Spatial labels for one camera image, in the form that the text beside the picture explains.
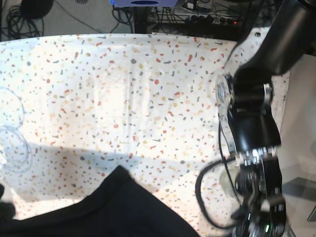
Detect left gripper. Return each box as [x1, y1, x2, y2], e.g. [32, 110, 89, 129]
[231, 158, 287, 237]

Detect black t-shirt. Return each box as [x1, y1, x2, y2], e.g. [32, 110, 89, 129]
[0, 166, 198, 237]

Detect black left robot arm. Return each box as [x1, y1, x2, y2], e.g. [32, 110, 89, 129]
[215, 0, 316, 237]

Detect clear bottle with red cap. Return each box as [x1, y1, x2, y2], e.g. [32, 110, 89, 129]
[219, 164, 240, 198]

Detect black power strip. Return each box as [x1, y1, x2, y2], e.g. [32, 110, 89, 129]
[184, 14, 243, 26]

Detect terrazzo pattern tablecloth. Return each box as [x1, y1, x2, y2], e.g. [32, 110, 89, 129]
[0, 32, 293, 237]

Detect blue box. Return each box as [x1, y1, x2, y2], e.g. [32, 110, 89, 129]
[109, 0, 178, 7]

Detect white coiled cable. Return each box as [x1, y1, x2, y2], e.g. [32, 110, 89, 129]
[0, 85, 33, 172]

